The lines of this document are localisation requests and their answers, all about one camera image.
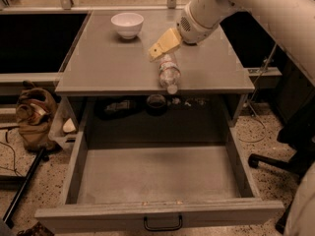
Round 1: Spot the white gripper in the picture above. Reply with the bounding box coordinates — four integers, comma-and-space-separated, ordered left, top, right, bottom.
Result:
149, 3, 220, 61

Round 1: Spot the clear plastic water bottle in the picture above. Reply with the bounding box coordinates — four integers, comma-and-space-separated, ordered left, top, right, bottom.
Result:
158, 54, 181, 94

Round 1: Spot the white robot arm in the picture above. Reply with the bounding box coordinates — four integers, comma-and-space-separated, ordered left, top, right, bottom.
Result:
149, 0, 315, 76

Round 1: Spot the grey open top drawer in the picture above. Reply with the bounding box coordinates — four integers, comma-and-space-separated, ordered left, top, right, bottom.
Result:
34, 99, 285, 234

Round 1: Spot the white ceramic bowl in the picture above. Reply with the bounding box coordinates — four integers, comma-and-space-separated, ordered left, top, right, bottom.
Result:
111, 13, 144, 39

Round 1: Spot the grey cabinet table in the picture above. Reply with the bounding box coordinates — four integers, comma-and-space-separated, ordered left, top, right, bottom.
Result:
54, 9, 256, 130

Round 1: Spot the dark cup under table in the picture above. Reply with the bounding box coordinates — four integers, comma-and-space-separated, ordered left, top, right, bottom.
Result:
146, 94, 167, 116

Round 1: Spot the black object under table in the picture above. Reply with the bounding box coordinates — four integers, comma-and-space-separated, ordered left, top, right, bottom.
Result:
94, 97, 144, 120

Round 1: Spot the clear plastic bin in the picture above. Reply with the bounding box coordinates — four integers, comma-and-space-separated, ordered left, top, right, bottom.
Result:
48, 97, 79, 151

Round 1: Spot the brown bag on floor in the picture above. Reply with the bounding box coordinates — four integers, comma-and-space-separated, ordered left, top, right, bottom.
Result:
16, 81, 57, 152

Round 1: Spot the black office chair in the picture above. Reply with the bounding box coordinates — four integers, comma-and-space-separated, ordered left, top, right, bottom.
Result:
248, 98, 315, 236

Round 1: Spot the black pole on floor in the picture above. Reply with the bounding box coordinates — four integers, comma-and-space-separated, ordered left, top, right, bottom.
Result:
2, 148, 46, 229

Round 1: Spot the black drawer handle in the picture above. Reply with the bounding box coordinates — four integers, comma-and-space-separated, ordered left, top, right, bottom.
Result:
143, 215, 183, 232

